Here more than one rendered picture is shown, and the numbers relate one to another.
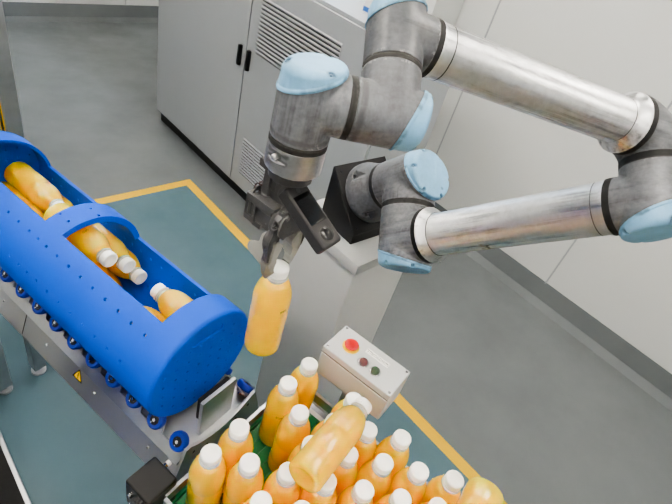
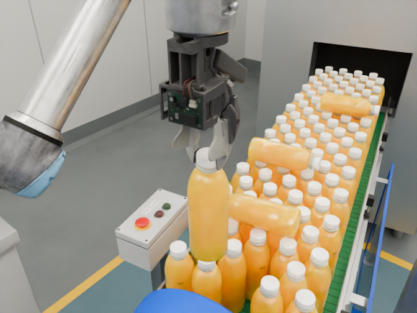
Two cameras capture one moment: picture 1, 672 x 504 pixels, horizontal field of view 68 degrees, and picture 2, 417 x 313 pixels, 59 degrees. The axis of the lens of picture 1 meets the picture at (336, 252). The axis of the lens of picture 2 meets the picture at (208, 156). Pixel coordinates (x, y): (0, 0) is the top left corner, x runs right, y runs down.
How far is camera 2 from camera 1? 0.92 m
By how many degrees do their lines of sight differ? 70
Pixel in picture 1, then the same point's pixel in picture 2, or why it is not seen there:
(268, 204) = (218, 82)
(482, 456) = (89, 262)
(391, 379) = (170, 197)
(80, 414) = not seen: outside the picture
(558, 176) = not seen: outside the picture
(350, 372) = (167, 226)
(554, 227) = (115, 20)
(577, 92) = not seen: outside the picture
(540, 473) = (102, 229)
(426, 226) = (39, 120)
